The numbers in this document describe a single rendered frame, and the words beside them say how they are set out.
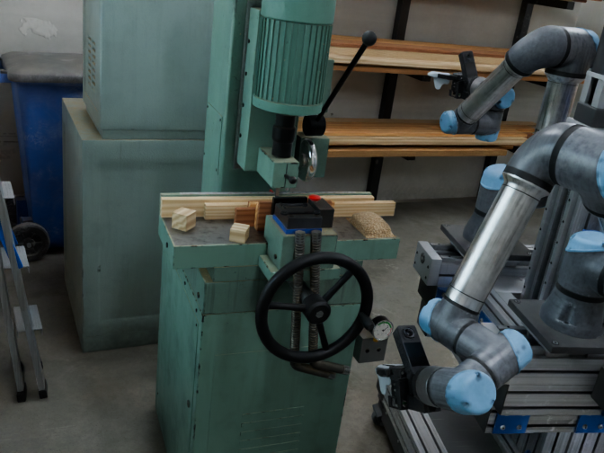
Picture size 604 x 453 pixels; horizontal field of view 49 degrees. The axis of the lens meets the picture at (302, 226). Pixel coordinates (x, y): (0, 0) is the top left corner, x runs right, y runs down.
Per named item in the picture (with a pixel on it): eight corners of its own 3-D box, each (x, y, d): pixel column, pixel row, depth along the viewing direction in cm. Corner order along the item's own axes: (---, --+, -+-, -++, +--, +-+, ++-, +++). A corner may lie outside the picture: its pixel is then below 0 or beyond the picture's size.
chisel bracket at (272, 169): (270, 193, 170) (274, 162, 167) (255, 176, 182) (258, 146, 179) (297, 193, 173) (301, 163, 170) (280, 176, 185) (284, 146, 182)
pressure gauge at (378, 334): (369, 347, 179) (374, 321, 176) (363, 340, 182) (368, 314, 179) (390, 345, 181) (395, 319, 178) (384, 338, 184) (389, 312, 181)
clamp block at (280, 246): (277, 271, 155) (281, 236, 152) (260, 247, 167) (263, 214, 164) (334, 268, 161) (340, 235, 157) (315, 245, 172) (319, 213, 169)
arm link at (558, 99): (497, 200, 210) (541, 22, 190) (534, 199, 216) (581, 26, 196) (523, 215, 200) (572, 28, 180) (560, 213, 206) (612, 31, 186)
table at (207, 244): (178, 288, 148) (180, 264, 146) (156, 234, 174) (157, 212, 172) (414, 274, 170) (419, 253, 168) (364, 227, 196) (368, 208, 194)
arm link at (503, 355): (489, 309, 127) (447, 341, 123) (537, 339, 119) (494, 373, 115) (491, 339, 131) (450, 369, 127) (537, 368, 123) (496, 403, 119)
